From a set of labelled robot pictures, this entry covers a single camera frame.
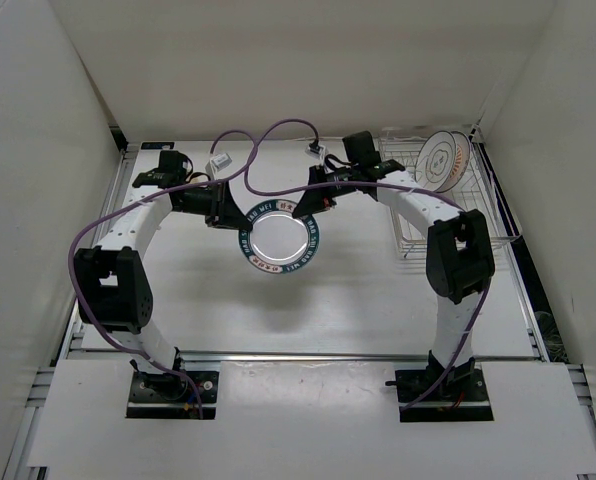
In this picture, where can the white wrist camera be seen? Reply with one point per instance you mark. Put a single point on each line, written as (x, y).
(317, 151)
(217, 162)

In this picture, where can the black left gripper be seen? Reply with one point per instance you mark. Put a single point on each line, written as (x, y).
(223, 211)

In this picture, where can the wire dish rack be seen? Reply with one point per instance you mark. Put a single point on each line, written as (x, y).
(474, 191)

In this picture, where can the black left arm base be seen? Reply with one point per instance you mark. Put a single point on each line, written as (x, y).
(153, 396)

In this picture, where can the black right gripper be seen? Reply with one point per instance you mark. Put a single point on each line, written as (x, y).
(314, 200)

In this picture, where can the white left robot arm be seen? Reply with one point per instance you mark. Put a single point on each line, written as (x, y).
(115, 294)

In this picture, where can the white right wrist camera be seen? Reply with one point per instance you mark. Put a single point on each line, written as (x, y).
(317, 151)

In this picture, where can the white plate green rim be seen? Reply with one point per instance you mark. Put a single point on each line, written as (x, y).
(278, 243)

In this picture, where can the white front cover board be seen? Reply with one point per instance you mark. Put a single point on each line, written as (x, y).
(312, 421)

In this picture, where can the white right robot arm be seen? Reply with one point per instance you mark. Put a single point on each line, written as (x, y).
(459, 263)

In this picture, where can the white plate orange pattern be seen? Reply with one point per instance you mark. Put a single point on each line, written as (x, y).
(443, 161)

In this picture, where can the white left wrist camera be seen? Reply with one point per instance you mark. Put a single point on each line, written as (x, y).
(217, 162)

